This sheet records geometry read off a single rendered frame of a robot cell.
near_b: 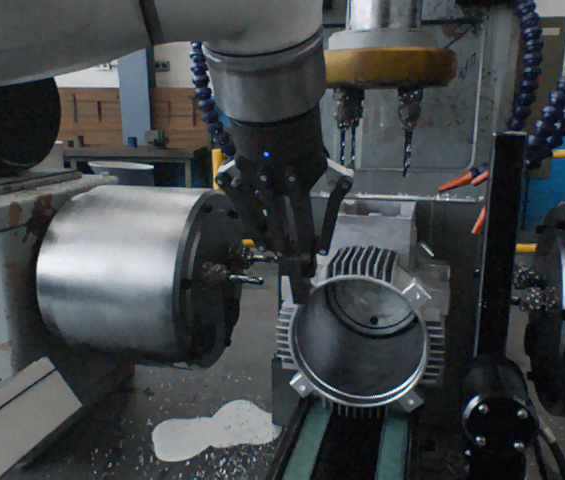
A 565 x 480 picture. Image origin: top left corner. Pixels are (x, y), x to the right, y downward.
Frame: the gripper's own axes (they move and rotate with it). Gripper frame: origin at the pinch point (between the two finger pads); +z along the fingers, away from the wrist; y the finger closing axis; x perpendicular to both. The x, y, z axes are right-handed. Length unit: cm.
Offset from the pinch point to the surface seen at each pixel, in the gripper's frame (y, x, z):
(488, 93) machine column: -20.4, -40.6, 1.7
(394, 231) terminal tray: -9.1, -10.8, 3.2
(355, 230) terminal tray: -4.4, -10.8, 3.4
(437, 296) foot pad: -14.4, -3.8, 6.3
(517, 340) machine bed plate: -32, -38, 57
